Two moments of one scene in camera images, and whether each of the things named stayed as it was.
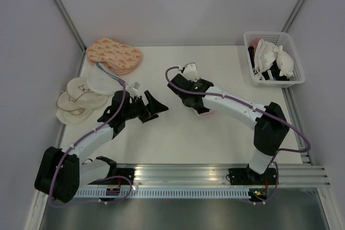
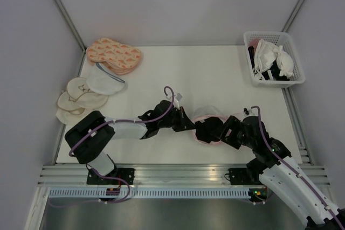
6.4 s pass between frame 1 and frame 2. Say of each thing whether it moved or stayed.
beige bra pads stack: stayed
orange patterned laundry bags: stayed
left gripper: moved
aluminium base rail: stayed
